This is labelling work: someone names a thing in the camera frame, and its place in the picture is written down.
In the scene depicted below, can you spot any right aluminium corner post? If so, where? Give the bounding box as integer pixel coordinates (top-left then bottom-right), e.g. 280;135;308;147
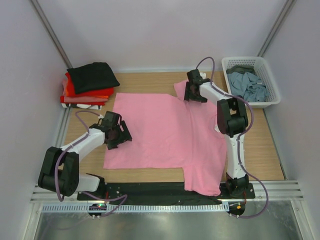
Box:
257;0;297;58

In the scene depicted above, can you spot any white plastic basket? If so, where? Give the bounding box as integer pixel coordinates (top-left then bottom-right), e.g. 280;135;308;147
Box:
221;56;281;108

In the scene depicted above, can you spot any olive crumpled t-shirt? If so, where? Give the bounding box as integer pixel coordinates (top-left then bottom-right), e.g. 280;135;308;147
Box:
226;65;256;75

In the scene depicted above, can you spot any red folded t-shirt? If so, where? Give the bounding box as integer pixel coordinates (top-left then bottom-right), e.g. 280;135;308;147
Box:
65;72;114;98

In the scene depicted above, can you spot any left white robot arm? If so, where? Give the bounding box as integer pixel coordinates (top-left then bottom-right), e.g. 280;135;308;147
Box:
37;111;132;202

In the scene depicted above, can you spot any left aluminium corner post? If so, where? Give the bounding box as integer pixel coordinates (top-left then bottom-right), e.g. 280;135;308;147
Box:
29;0;72;69

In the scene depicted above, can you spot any grey-blue crumpled t-shirt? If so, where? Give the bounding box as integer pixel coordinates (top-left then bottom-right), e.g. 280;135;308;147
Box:
227;72;270;103

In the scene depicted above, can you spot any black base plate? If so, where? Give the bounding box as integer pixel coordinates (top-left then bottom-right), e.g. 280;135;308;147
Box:
92;182;256;206

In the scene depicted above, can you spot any pink t-shirt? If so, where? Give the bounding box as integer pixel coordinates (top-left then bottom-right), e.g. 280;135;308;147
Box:
103;81;227;196

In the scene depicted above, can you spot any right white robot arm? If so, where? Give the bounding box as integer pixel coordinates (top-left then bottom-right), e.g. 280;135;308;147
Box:
184;69;250;198

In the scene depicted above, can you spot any white patterned folded t-shirt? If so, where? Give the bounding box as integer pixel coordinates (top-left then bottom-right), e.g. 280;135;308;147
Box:
61;103;103;110

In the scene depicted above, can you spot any aluminium corner post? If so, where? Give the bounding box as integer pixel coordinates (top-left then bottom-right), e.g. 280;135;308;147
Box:
257;0;297;58
29;0;72;69

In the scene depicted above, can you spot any orange folded t-shirt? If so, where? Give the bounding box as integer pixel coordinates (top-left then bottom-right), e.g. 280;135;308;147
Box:
60;79;109;104

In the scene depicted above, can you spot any black folded t-shirt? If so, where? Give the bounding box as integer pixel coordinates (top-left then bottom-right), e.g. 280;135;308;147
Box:
67;62;120;95

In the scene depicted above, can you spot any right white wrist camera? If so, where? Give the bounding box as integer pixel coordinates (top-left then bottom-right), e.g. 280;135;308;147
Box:
200;72;207;79

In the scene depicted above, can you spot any white slotted cable duct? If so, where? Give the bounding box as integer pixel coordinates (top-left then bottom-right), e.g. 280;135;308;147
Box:
41;202;229;214

